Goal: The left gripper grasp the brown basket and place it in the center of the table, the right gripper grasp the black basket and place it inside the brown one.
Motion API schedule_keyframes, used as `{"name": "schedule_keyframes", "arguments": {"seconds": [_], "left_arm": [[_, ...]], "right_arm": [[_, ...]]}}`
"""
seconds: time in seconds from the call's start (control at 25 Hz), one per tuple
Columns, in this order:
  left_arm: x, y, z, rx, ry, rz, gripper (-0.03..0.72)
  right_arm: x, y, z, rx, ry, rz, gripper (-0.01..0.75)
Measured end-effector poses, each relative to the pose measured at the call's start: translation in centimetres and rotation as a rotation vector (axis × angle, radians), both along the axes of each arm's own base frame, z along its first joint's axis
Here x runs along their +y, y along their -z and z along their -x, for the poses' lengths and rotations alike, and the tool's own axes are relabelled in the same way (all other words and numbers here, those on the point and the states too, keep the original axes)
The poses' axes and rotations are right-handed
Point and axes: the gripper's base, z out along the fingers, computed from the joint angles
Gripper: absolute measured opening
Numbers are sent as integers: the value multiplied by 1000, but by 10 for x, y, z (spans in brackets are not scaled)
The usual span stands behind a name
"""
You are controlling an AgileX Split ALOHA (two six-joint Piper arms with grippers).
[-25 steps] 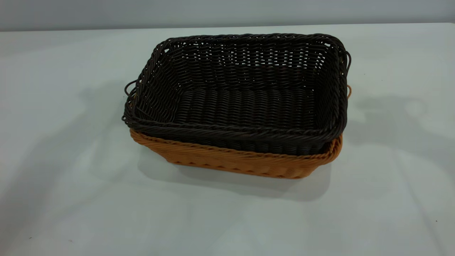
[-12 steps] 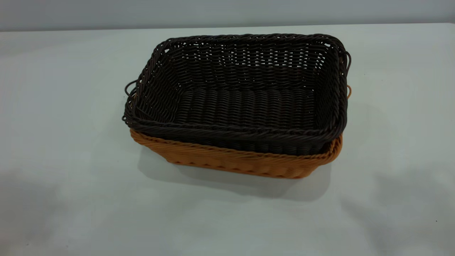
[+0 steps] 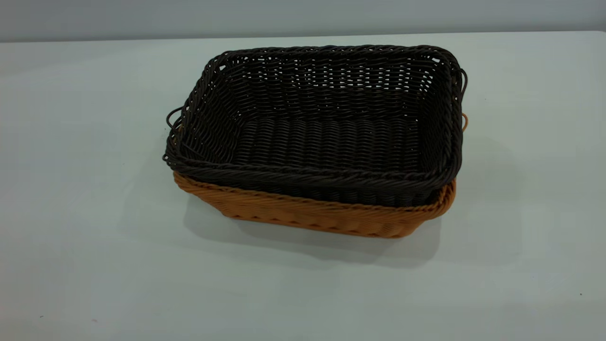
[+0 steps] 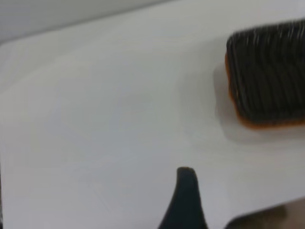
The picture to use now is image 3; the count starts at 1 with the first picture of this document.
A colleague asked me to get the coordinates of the dark brown woven wicker basket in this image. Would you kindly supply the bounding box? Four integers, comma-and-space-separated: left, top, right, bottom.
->
162, 45, 468, 208

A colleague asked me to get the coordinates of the orange-brown woven wicker basket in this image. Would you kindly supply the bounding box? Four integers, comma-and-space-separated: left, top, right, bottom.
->
172, 113, 469, 239

